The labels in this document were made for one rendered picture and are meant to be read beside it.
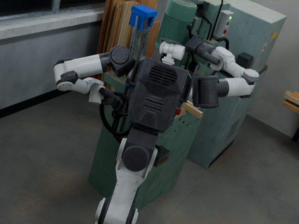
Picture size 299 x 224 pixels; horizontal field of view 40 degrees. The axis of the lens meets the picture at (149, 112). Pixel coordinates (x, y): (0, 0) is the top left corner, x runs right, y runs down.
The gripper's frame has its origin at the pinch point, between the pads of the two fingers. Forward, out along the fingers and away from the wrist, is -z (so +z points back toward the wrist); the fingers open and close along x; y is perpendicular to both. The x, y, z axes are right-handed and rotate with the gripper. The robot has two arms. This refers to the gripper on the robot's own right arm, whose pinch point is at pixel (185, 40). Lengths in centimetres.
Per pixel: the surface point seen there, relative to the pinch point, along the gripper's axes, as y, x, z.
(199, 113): 35.6, 19.1, 21.9
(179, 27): -2.4, -4.2, -8.2
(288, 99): 178, -107, 27
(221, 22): 14.4, -32.8, 0.9
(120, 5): 82, -50, -125
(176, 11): -10.6, -7.4, -11.4
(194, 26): 7.6, -16.0, -7.1
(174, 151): 82, 35, 8
